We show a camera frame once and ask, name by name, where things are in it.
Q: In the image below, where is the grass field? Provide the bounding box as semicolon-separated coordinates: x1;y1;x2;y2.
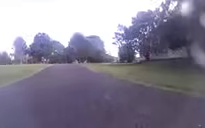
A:
0;63;54;93

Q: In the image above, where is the pale building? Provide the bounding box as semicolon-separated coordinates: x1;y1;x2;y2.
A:
149;47;192;61

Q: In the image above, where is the grass verge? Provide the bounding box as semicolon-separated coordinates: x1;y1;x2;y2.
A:
84;58;205;100

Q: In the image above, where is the group of large trees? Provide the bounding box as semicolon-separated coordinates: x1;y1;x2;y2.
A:
112;0;205;64

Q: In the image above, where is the dark asphalt path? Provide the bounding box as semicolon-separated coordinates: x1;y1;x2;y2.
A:
0;63;205;128

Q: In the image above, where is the row of trees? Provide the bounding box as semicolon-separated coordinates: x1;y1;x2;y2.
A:
0;31;117;65

